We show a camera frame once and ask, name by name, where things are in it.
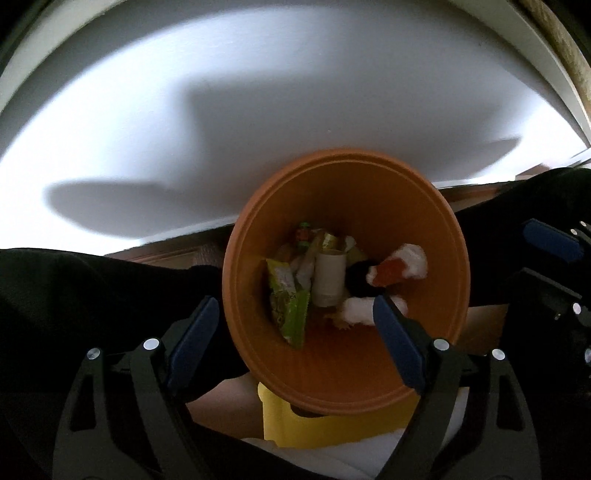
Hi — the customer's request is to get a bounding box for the white bed frame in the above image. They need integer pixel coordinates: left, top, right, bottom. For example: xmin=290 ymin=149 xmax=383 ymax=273
xmin=1 ymin=1 xmax=590 ymax=255

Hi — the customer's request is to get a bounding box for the orange plastic trash bin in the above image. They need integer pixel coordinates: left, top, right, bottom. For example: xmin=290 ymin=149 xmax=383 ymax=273
xmin=222 ymin=150 xmax=470 ymax=415

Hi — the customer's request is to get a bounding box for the yellow plastic stool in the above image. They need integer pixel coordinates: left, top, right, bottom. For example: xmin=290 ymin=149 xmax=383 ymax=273
xmin=257 ymin=383 xmax=420 ymax=449

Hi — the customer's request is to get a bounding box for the green snack wrapper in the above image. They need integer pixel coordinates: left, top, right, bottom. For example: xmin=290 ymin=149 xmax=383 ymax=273
xmin=266 ymin=259 xmax=310 ymax=350

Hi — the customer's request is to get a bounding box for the red white carton wrapper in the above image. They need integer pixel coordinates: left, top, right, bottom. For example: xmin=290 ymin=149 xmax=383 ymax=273
xmin=366 ymin=244 xmax=428 ymax=288

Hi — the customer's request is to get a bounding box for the white tissue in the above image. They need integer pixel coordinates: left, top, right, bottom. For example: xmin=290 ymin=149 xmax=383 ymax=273
xmin=334 ymin=294 xmax=410 ymax=328

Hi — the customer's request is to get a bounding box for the floral yellow plush blanket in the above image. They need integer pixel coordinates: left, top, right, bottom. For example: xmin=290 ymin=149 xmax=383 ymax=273
xmin=520 ymin=1 xmax=590 ymax=114

